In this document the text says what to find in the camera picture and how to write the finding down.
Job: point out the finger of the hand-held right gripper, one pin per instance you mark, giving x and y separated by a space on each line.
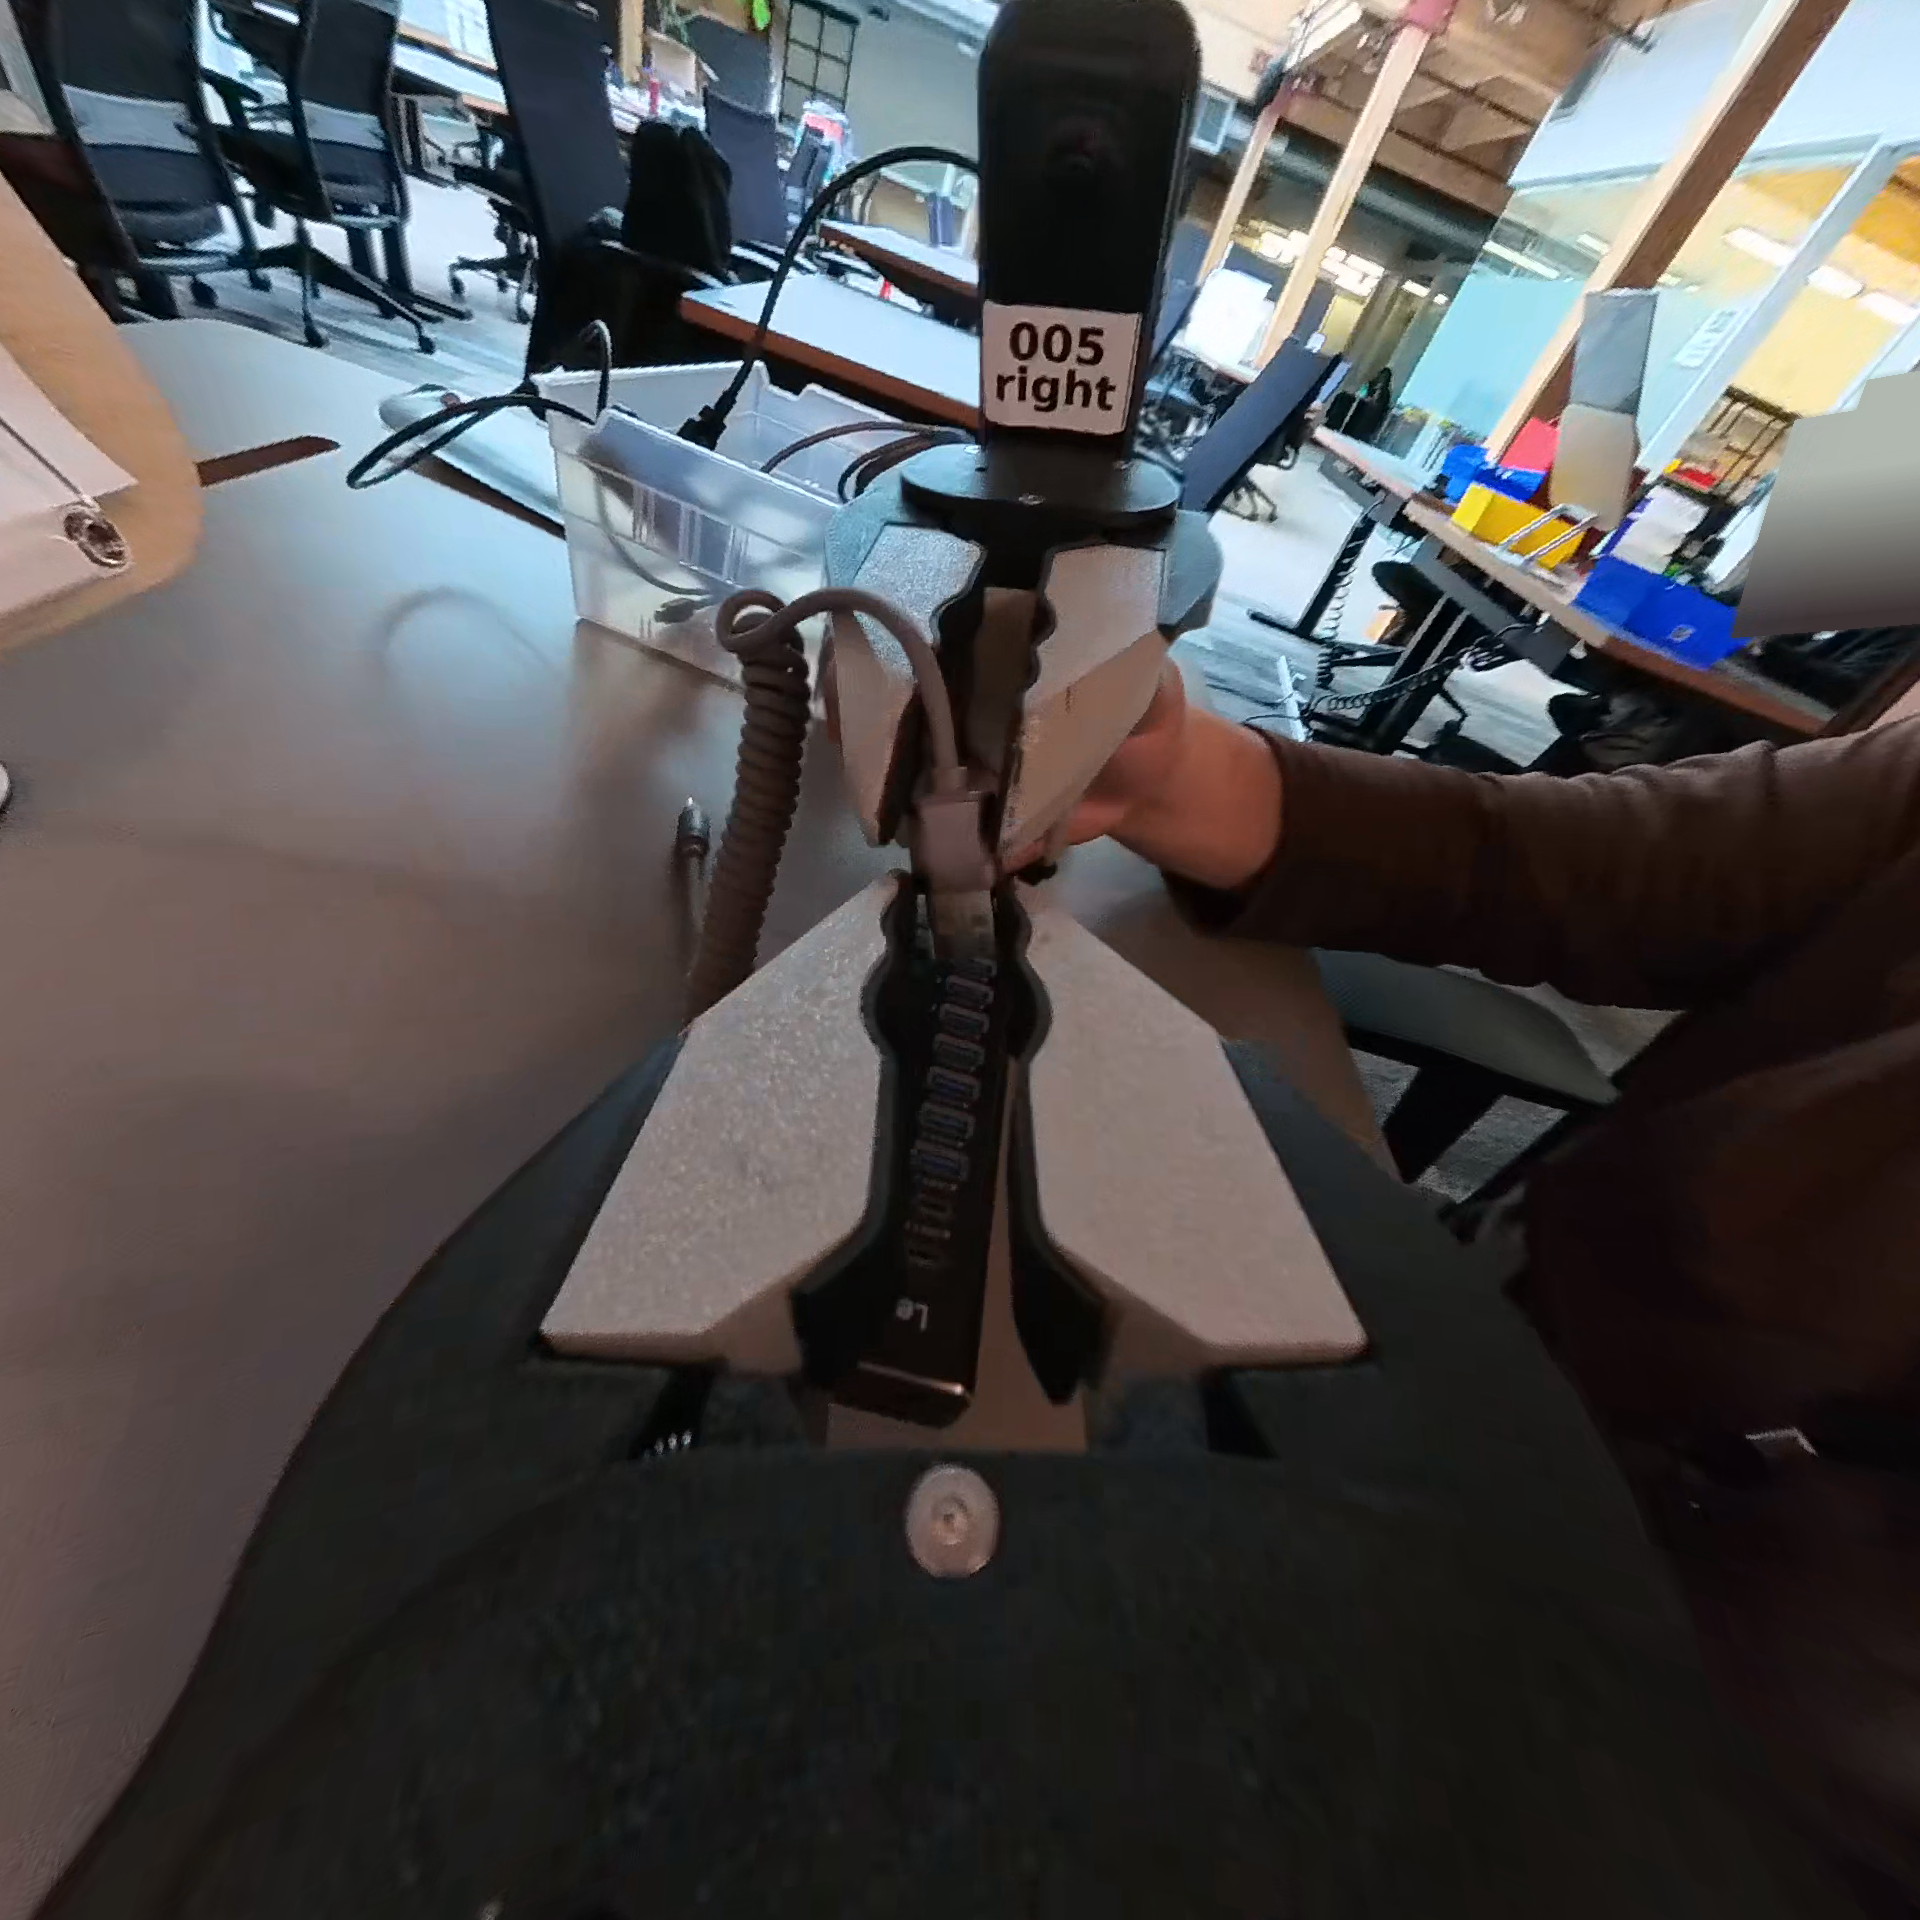
1095 660
870 675

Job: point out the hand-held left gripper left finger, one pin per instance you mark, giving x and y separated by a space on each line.
720 1172

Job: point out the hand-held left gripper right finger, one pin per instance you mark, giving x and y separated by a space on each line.
1185 1187

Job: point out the black usb hub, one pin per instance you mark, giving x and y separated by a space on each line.
946 1201

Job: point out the clear plastic bin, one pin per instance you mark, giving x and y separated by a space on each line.
675 517

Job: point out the person's right forearm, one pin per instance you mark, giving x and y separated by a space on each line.
1499 869

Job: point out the person's right hand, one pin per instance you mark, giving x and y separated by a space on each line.
1199 806

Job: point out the grey office desk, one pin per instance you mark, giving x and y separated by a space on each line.
840 337

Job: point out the yellow plastic bin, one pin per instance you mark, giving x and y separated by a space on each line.
1505 517

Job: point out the black office chair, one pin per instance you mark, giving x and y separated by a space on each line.
143 134
338 134
556 134

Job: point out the person's torso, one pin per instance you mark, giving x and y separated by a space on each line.
1724 1230

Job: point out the blue plastic bin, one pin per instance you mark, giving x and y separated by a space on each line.
1650 609

